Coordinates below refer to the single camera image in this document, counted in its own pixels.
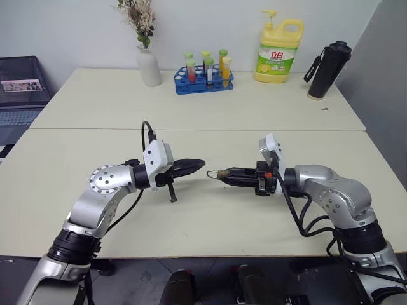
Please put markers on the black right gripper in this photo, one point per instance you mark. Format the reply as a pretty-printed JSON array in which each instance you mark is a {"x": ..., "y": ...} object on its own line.
[{"x": 264, "y": 182}]

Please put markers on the dark rounded shape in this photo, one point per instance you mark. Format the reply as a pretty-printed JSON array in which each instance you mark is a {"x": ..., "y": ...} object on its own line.
[
  {"x": 251, "y": 284},
  {"x": 179, "y": 287}
]

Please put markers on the yellow detergent pump bottle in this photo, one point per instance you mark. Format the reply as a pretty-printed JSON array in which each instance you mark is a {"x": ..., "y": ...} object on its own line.
[{"x": 275, "y": 54}]

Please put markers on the yellow-green-capped test tube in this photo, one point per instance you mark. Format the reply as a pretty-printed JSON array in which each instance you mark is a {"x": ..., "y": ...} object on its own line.
[{"x": 205, "y": 57}]

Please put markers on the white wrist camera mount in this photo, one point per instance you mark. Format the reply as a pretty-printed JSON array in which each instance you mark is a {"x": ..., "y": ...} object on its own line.
[
  {"x": 273, "y": 146},
  {"x": 156, "y": 155}
]

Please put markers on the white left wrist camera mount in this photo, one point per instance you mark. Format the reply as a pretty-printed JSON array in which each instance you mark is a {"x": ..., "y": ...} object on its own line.
[{"x": 156, "y": 155}]

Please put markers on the green-capped white label tube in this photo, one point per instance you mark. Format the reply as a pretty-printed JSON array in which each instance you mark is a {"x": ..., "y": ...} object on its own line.
[{"x": 209, "y": 71}]

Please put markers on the white ceramic vase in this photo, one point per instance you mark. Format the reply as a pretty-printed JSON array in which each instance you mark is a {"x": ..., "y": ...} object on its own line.
[{"x": 149, "y": 70}]

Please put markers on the brass padlock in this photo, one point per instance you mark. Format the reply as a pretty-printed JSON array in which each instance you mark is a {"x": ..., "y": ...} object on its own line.
[{"x": 222, "y": 174}]

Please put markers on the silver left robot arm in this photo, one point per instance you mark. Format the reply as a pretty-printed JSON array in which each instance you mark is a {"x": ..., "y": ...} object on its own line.
[{"x": 101, "y": 182}]

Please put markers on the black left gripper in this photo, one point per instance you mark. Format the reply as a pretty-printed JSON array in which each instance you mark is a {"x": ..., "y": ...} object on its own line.
[{"x": 163, "y": 179}]

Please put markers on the green-capped orange liquid tube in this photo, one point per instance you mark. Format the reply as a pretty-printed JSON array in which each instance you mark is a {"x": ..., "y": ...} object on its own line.
[{"x": 222, "y": 58}]

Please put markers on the black table foot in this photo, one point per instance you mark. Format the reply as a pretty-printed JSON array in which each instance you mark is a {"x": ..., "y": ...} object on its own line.
[{"x": 106, "y": 269}]

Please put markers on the grey laptop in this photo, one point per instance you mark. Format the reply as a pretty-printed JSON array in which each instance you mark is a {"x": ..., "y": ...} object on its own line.
[{"x": 19, "y": 85}]

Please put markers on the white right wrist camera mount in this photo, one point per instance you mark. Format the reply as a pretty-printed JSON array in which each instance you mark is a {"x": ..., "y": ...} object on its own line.
[{"x": 273, "y": 146}]

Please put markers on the dried flower bouquet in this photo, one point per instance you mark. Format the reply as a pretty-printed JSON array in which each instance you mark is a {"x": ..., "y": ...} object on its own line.
[{"x": 140, "y": 16}]

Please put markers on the blue test tube rack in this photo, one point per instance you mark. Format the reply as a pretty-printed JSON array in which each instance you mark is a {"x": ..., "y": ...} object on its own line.
[{"x": 197, "y": 86}]

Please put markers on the green-capped red liquid tube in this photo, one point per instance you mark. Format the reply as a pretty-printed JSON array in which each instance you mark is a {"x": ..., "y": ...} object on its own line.
[{"x": 191, "y": 71}]

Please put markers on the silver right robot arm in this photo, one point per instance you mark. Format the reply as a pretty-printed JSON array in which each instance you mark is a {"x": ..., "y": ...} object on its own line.
[{"x": 334, "y": 190}]

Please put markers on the yellow-capped yellow liquid tube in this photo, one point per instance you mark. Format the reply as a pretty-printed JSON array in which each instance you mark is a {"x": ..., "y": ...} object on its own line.
[{"x": 226, "y": 71}]

